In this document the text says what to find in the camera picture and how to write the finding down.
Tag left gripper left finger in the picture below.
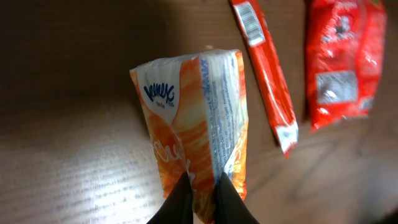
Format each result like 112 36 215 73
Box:
147 172 193 224

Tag red snack bag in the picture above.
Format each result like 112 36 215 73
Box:
305 0 387 130

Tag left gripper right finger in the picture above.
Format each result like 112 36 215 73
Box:
215 172 259 224

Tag orange and white snack packet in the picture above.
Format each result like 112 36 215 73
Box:
129 49 249 223

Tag red and white snack packet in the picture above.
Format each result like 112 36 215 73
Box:
230 0 299 156

